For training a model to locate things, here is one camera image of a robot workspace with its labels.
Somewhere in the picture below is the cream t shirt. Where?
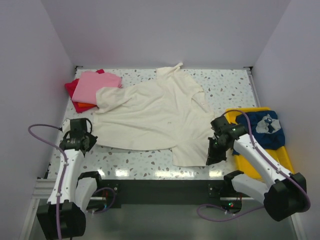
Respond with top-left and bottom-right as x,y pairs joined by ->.
93,63 -> 215,167

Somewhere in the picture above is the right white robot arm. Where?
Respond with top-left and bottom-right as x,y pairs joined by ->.
206,115 -> 311,222

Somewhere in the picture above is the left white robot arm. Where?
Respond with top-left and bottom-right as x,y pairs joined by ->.
36,118 -> 104,240

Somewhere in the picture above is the orange folded t shirt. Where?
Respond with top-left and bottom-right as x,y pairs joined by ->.
72,101 -> 96,114

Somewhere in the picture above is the navy blue t shirt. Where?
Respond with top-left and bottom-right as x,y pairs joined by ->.
246,110 -> 286,150

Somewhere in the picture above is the red folded t shirt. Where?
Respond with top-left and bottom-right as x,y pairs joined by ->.
64,69 -> 105,99

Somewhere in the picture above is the pink folded t shirt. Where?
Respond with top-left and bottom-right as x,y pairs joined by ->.
71,71 -> 122,105

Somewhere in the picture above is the yellow plastic tray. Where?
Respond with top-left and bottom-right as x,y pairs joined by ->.
225,107 -> 295,180

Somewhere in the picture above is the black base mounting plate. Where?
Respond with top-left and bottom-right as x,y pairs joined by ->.
86,179 -> 246,211

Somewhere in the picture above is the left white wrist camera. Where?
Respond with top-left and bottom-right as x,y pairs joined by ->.
61,118 -> 71,132

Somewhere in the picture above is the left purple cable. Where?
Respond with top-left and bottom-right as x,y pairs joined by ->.
27,123 -> 117,240

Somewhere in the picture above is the purple cable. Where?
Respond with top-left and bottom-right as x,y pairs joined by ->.
196,109 -> 312,222
27,123 -> 117,240

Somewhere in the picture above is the aluminium frame rail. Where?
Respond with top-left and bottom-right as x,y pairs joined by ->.
18,67 -> 306,240

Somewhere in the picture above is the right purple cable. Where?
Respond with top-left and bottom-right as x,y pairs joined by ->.
196,109 -> 312,222

